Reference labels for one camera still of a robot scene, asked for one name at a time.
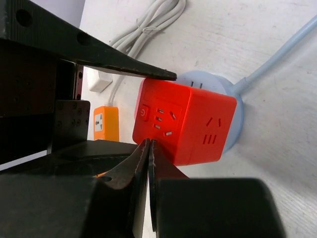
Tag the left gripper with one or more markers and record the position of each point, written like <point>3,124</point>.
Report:
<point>42,117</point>

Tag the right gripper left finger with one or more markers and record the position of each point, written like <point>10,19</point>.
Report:
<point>95,189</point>

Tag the red cube socket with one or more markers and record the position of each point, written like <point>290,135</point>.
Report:
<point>191,125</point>

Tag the orange power strip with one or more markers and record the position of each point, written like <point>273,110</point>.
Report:
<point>106,123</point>

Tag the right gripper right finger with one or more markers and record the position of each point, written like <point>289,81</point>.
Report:
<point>183,207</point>

